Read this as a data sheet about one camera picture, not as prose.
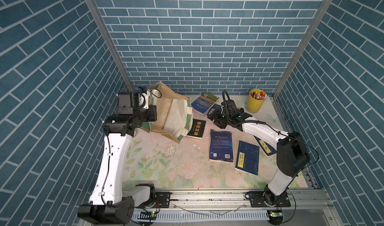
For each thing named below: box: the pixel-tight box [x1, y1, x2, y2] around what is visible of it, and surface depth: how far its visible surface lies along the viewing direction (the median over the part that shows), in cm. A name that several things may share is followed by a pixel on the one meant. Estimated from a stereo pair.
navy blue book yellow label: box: [235, 140, 260, 176], surface depth 89 cm
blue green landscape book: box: [191, 92, 220, 116], surface depth 116 cm
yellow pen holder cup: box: [246, 89, 267, 112], surface depth 106 cm
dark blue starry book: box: [209, 129, 234, 162], surface depth 93 cm
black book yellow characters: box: [187, 118, 206, 138], surface depth 101 cm
